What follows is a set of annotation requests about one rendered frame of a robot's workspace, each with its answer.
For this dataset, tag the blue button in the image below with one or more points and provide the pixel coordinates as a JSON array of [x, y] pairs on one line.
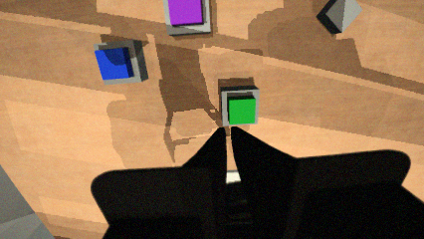
[[121, 62]]

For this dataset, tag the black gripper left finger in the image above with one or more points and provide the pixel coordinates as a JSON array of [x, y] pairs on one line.
[[197, 188]]

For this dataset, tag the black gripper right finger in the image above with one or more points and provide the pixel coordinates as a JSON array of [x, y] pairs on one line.
[[276, 183]]

